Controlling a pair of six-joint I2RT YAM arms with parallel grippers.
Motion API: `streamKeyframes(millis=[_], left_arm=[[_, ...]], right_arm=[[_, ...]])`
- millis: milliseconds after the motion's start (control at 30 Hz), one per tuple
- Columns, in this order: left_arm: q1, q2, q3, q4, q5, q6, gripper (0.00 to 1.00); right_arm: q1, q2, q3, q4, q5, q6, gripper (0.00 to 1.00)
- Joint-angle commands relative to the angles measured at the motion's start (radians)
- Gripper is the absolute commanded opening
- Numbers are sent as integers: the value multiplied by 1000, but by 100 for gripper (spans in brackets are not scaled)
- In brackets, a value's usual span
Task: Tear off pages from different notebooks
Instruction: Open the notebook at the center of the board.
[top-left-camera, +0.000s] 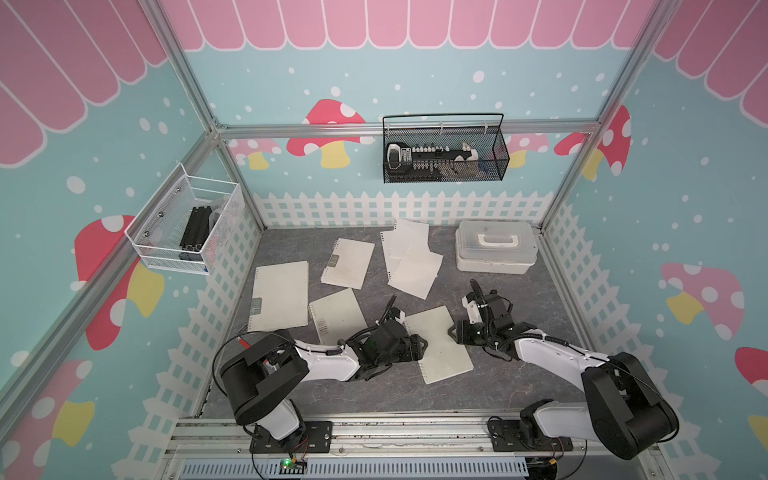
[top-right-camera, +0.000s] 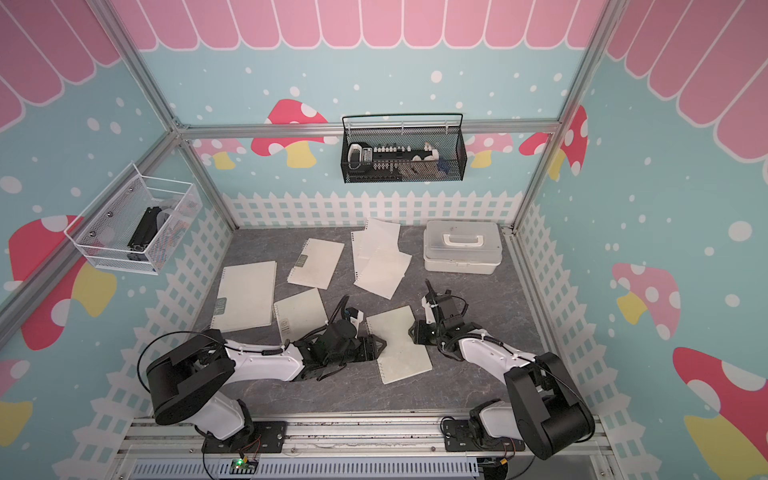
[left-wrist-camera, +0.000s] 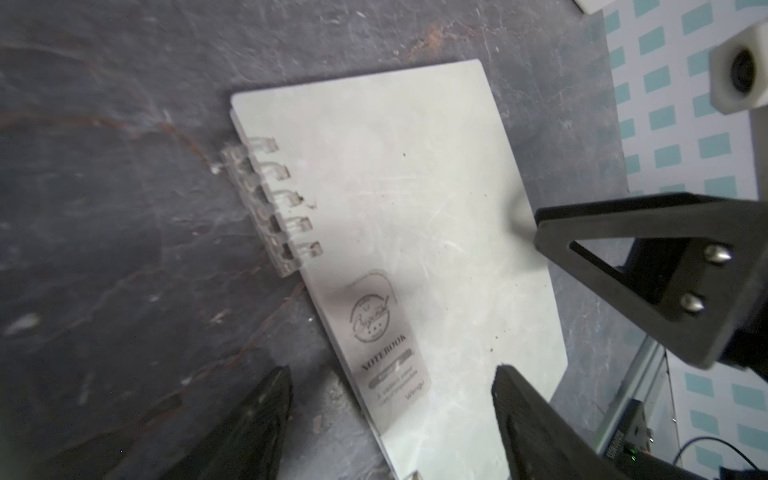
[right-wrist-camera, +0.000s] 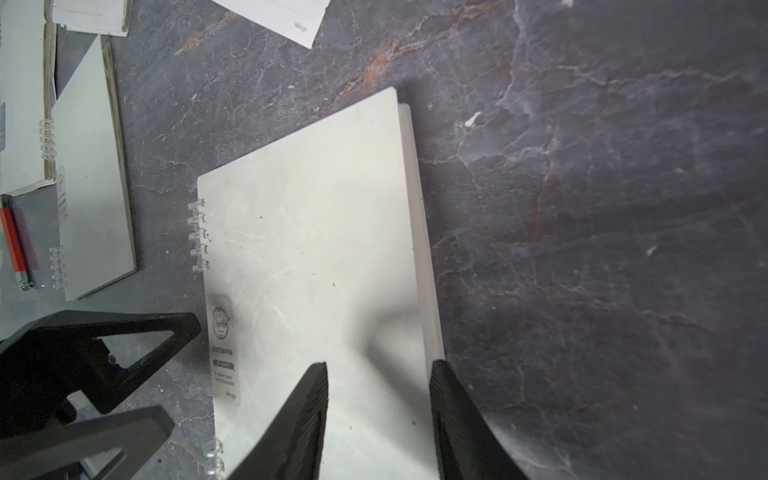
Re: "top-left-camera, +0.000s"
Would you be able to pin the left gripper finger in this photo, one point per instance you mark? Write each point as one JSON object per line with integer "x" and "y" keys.
{"x": 415, "y": 348}
{"x": 391, "y": 312}

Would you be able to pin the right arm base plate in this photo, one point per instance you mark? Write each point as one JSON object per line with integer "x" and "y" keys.
{"x": 515, "y": 435}

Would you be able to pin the white plastic storage box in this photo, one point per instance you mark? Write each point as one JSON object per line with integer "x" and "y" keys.
{"x": 500, "y": 247}

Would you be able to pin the items in black basket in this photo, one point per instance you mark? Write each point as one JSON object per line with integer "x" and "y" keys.
{"x": 431, "y": 163}

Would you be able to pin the black wire mesh basket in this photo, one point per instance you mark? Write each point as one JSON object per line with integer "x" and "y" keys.
{"x": 482, "y": 131}

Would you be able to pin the large spiral notebook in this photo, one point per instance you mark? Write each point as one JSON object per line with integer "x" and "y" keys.
{"x": 280, "y": 297}

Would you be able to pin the black block in white basket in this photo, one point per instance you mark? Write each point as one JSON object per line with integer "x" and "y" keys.
{"x": 195, "y": 234}

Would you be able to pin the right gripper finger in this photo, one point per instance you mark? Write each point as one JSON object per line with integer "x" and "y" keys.
{"x": 462, "y": 332}
{"x": 478, "y": 293}

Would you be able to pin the green circuit board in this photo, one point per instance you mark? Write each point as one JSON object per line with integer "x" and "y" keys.
{"x": 292, "y": 467}

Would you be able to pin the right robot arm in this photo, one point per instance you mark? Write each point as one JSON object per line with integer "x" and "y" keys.
{"x": 622, "y": 408}

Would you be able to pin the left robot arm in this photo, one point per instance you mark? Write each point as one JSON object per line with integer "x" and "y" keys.
{"x": 259, "y": 380}

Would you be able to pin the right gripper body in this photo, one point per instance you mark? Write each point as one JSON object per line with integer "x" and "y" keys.
{"x": 483, "y": 335}

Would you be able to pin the white wire mesh basket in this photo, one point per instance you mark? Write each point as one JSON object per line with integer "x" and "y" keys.
{"x": 155, "y": 234}

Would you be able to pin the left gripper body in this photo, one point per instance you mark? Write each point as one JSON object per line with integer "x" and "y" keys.
{"x": 401, "y": 353}

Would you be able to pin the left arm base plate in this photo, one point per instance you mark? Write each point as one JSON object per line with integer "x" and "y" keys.
{"x": 310, "y": 437}

